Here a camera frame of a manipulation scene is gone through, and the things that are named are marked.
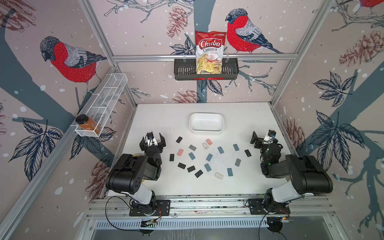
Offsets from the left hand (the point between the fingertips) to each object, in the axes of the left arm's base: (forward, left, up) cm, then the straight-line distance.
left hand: (153, 132), depth 89 cm
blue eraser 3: (-16, -33, -13) cm, 39 cm away
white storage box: (+15, -33, -10) cm, 38 cm away
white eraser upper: (-3, -32, -12) cm, 34 cm away
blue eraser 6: (-3, -52, -12) cm, 54 cm away
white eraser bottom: (-22, -39, -12) cm, 46 cm away
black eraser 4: (-18, -23, -12) cm, 31 cm away
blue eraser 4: (-19, -46, -12) cm, 51 cm away
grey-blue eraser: (-13, -51, -13) cm, 55 cm away
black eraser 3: (-16, -17, -12) cm, 26 cm away
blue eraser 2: (-10, -34, -13) cm, 38 cm away
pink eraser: (-6, -15, -13) cm, 21 cm away
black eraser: (+3, -14, -13) cm, 19 cm away
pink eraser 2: (0, -35, -12) cm, 37 cm away
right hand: (+1, -66, -1) cm, 66 cm away
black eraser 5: (-8, -59, -12) cm, 60 cm away
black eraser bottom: (-20, -27, -13) cm, 36 cm away
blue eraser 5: (-5, -42, -13) cm, 44 cm away
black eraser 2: (-10, -10, -13) cm, 19 cm away
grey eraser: (-4, -23, -12) cm, 27 cm away
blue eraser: (-10, -24, -13) cm, 29 cm away
